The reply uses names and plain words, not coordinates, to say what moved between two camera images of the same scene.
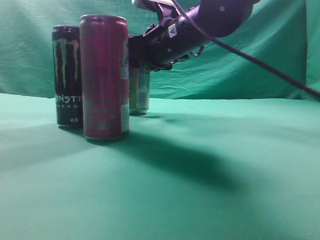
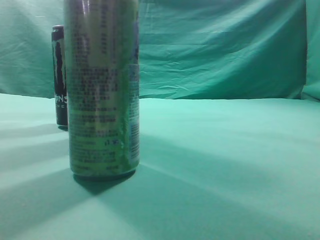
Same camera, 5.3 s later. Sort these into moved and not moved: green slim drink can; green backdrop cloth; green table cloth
Moved: green slim drink can
Not moved: green table cloth; green backdrop cloth
